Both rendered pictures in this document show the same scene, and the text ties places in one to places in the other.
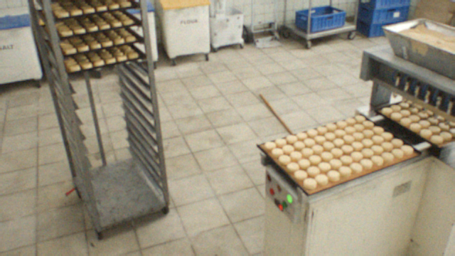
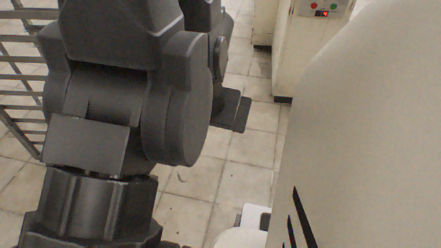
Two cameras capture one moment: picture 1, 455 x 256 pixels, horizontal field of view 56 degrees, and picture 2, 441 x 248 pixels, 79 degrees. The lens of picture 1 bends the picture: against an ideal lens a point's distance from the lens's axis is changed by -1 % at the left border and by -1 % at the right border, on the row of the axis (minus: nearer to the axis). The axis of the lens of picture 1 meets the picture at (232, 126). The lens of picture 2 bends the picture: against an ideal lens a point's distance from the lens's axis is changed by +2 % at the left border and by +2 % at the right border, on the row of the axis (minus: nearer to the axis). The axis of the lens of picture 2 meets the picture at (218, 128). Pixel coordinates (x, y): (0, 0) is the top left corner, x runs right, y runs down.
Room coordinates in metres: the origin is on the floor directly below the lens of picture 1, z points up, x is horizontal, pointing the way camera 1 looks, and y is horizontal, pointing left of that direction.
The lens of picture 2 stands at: (1.11, 1.31, 1.38)
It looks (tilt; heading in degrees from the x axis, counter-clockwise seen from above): 48 degrees down; 304
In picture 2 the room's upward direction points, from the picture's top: straight up
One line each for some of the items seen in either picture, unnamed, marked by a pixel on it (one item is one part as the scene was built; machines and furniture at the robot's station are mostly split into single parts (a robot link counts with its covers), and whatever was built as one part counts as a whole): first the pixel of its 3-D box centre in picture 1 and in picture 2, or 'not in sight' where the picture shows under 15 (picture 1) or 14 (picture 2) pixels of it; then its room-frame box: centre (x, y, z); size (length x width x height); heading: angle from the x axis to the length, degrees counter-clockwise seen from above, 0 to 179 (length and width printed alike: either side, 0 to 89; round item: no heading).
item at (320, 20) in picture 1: (320, 18); not in sight; (5.69, -1.20, 0.28); 0.56 x 0.38 x 0.20; 119
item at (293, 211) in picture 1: (282, 194); (324, 3); (1.46, -0.21, 0.77); 0.24 x 0.04 x 0.14; 27
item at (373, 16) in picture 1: (382, 10); not in sight; (5.96, -2.11, 0.30); 0.60 x 0.40 x 0.20; 111
